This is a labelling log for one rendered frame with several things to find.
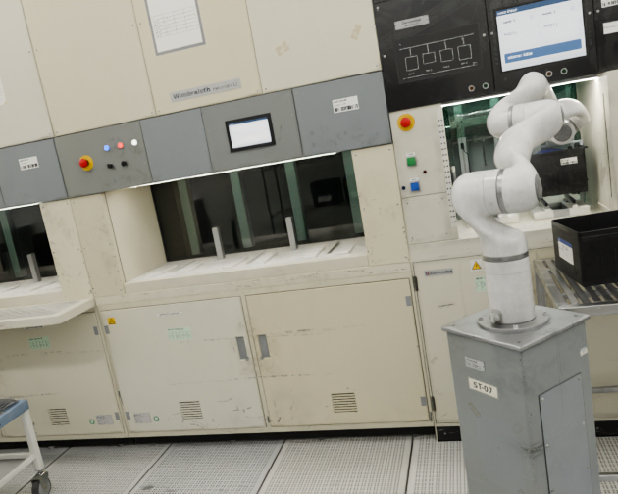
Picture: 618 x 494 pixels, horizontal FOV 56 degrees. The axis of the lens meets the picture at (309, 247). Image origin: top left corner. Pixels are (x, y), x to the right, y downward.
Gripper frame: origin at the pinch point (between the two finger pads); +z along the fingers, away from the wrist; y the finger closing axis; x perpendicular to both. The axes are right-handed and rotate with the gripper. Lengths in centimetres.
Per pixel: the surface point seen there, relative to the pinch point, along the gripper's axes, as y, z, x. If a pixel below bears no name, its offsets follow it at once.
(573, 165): 6.0, -10.0, -14.2
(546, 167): -3.8, -10.0, -13.5
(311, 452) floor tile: -115, -36, -122
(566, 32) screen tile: 4.4, -30.1, 34.4
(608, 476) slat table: -5, -91, -99
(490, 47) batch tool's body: -21, -30, 35
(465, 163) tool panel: -35, 54, -12
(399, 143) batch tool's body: -58, -30, 6
